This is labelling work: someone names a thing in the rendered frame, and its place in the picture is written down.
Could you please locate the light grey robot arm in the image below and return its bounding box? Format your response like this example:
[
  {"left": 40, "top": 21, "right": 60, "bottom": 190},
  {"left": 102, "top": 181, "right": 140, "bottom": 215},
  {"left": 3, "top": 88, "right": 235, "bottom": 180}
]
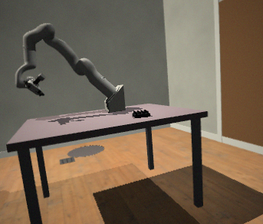
[{"left": 15, "top": 23, "right": 120, "bottom": 101}]

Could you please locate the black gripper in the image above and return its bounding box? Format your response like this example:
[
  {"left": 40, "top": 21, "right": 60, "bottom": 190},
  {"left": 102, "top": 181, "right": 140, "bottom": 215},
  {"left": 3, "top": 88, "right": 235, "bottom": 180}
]
[{"left": 23, "top": 81, "right": 44, "bottom": 96}]

